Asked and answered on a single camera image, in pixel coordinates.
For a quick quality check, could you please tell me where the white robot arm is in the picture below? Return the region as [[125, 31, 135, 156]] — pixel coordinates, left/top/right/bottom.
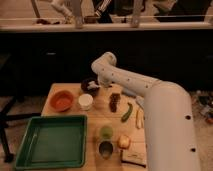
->
[[91, 52, 201, 171]]

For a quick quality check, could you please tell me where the purple bowl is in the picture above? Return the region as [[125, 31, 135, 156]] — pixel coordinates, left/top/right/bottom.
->
[[81, 78, 100, 97]]

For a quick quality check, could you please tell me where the orange bowl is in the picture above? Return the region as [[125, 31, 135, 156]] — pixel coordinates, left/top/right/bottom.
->
[[49, 90, 74, 112]]

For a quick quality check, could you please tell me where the blue sponge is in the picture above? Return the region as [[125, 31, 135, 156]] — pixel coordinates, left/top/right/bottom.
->
[[121, 88, 137, 98]]

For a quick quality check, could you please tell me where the white cup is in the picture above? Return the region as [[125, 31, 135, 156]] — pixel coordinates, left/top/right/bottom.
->
[[78, 94, 93, 111]]

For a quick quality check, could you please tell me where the blue grey cloth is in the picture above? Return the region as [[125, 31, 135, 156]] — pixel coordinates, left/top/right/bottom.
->
[[136, 96, 145, 109]]

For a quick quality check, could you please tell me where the green cup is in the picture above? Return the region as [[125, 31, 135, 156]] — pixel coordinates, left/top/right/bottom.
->
[[99, 125, 113, 140]]

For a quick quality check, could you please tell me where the metal cup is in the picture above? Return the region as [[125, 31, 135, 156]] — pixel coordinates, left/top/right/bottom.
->
[[99, 141, 113, 159]]

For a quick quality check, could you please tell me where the green plastic tray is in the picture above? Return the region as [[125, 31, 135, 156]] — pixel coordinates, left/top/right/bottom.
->
[[15, 115, 87, 170]]

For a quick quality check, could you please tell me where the black chair base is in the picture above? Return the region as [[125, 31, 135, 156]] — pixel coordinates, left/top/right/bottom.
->
[[0, 53, 42, 164]]

